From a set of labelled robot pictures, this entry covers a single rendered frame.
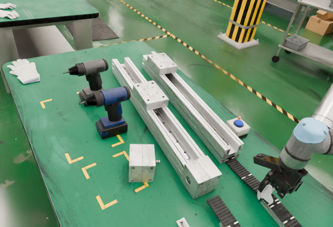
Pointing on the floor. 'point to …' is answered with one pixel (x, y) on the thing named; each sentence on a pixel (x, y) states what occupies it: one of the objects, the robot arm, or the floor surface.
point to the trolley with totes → (320, 54)
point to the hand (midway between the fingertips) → (263, 192)
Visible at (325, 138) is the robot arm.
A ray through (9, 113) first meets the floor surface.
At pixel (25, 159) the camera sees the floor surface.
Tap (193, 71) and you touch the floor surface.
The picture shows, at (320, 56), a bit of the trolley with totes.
